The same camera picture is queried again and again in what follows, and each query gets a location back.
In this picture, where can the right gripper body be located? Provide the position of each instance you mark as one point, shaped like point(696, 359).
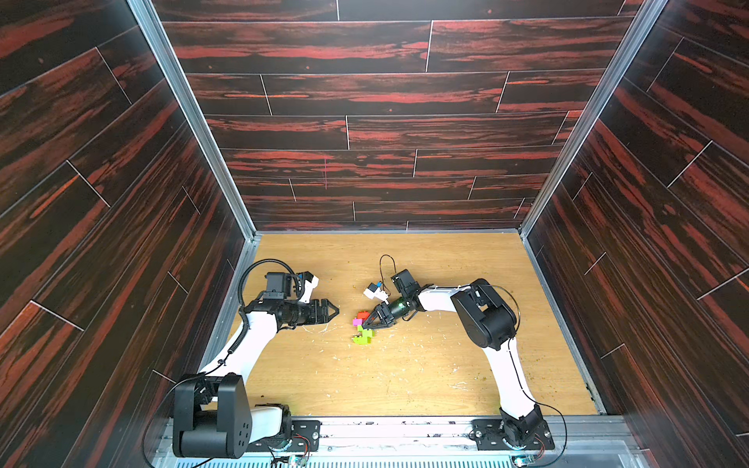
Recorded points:
point(384, 313)

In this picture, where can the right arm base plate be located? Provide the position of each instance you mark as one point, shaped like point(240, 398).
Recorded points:
point(511, 434)

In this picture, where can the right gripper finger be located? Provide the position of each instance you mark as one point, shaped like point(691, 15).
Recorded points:
point(376, 322)
point(379, 313)

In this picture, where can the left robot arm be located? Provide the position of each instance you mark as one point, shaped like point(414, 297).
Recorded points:
point(211, 411)

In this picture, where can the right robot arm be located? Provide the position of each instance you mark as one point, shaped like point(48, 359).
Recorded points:
point(490, 324)

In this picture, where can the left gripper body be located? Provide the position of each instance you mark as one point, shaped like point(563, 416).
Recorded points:
point(298, 313)

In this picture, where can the aluminium front rail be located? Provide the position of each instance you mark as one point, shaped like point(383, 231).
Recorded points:
point(431, 442)

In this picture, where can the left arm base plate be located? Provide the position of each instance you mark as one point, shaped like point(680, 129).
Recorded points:
point(297, 436)

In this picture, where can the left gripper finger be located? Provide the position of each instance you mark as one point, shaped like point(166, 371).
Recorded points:
point(328, 307)
point(327, 318)

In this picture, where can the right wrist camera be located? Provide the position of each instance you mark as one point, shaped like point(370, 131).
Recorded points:
point(377, 291)

